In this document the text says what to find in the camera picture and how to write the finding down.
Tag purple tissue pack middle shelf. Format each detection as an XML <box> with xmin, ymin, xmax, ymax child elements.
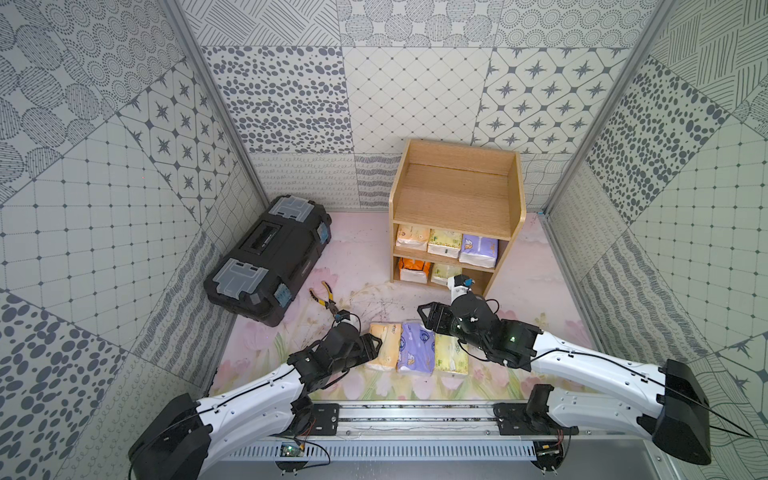
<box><xmin>459</xmin><ymin>235</ymin><xmax>499</xmax><ymax>269</ymax></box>

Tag purple tissue pack top shelf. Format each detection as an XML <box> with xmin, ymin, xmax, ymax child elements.
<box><xmin>397</xmin><ymin>322</ymin><xmax>435</xmax><ymax>375</ymax></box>

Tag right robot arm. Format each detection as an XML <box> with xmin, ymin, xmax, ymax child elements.
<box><xmin>417</xmin><ymin>286</ymin><xmax>717</xmax><ymax>470</ymax></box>

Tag yellow-green tissue pack top shelf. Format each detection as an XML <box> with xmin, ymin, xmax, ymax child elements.
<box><xmin>434</xmin><ymin>334</ymin><xmax>469</xmax><ymax>376</ymax></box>

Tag orange tissue pack top shelf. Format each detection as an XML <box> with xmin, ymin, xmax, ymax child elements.
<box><xmin>366</xmin><ymin>323</ymin><xmax>402</xmax><ymax>371</ymax></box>

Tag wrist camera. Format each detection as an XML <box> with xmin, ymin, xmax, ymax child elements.
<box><xmin>333</xmin><ymin>309</ymin><xmax>352</xmax><ymax>326</ymax></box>
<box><xmin>446</xmin><ymin>274</ymin><xmax>474</xmax><ymax>301</ymax></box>

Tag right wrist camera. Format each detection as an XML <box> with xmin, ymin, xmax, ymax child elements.
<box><xmin>446</xmin><ymin>274</ymin><xmax>474</xmax><ymax>301</ymax></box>

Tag purple tissue pack shelf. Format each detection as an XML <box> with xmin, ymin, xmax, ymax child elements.
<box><xmin>459</xmin><ymin>235</ymin><xmax>499</xmax><ymax>269</ymax></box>
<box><xmin>397</xmin><ymin>322</ymin><xmax>435</xmax><ymax>375</ymax></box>

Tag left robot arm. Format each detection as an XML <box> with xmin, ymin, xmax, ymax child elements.
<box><xmin>127</xmin><ymin>322</ymin><xmax>383</xmax><ymax>479</ymax></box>

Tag black plastic toolbox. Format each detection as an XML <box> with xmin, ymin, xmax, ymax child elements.
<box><xmin>203</xmin><ymin>195</ymin><xmax>332</xmax><ymax>327</ymax></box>

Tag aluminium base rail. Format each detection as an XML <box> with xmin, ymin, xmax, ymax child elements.
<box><xmin>203</xmin><ymin>400</ymin><xmax>667</xmax><ymax>448</ymax></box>

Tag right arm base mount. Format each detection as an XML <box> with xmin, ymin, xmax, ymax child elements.
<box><xmin>492</xmin><ymin>403</ymin><xmax>579</xmax><ymax>437</ymax></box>

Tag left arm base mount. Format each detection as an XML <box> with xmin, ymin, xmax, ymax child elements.
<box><xmin>282</xmin><ymin>403</ymin><xmax>341</xmax><ymax>438</ymax></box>

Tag orange tissue pack shelf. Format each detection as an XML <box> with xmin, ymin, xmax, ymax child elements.
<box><xmin>366</xmin><ymin>323</ymin><xmax>402</xmax><ymax>371</ymax></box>
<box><xmin>395</xmin><ymin>224</ymin><xmax>430</xmax><ymax>251</ymax></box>

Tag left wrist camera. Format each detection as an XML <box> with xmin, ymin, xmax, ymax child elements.
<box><xmin>333</xmin><ymin>309</ymin><xmax>352</xmax><ymax>326</ymax></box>

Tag bright orange pack bottom shelf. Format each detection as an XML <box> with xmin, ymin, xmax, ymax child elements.
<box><xmin>398</xmin><ymin>258</ymin><xmax>432</xmax><ymax>284</ymax></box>

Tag orange-handled pliers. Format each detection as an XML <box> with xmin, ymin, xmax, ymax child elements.
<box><xmin>309</xmin><ymin>281</ymin><xmax>339</xmax><ymax>317</ymax></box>

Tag yellow-green tissue pack middle shelf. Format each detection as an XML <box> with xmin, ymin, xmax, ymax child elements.
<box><xmin>427</xmin><ymin>229</ymin><xmax>463</xmax><ymax>259</ymax></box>

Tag yellow-green tissue pack shelf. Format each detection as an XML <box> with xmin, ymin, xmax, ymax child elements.
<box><xmin>427</xmin><ymin>229</ymin><xmax>463</xmax><ymax>259</ymax></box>
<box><xmin>434</xmin><ymin>334</ymin><xmax>469</xmax><ymax>376</ymax></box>

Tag yellow-green pack bottom shelf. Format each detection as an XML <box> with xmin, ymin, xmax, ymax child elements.
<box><xmin>430</xmin><ymin>263</ymin><xmax>462</xmax><ymax>288</ymax></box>

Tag wooden three-tier shelf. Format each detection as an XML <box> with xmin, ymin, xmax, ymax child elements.
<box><xmin>388</xmin><ymin>139</ymin><xmax>527</xmax><ymax>297</ymax></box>

